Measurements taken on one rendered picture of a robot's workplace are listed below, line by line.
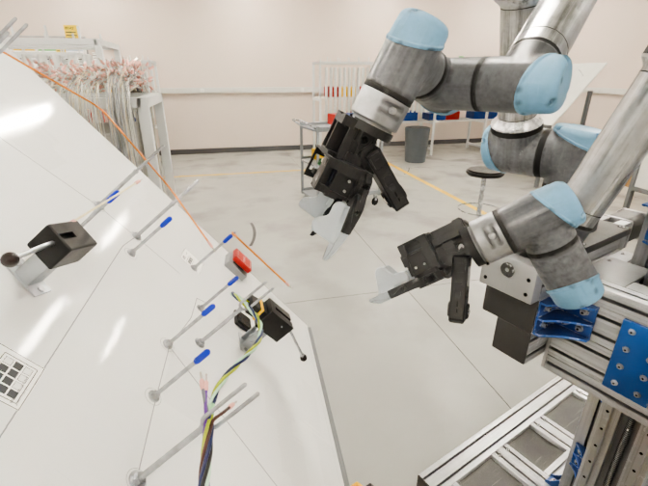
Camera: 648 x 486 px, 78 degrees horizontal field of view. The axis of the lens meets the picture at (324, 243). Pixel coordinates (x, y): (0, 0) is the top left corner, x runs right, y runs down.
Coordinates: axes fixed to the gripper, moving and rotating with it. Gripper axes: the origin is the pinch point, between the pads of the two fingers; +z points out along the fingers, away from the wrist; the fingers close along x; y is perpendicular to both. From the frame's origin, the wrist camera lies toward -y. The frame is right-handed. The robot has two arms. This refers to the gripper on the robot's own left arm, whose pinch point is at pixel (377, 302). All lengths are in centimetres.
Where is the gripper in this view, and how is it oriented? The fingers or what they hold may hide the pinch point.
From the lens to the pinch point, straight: 75.4
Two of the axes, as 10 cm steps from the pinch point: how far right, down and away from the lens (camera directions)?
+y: -4.0, -9.0, 1.9
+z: -8.0, 4.4, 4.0
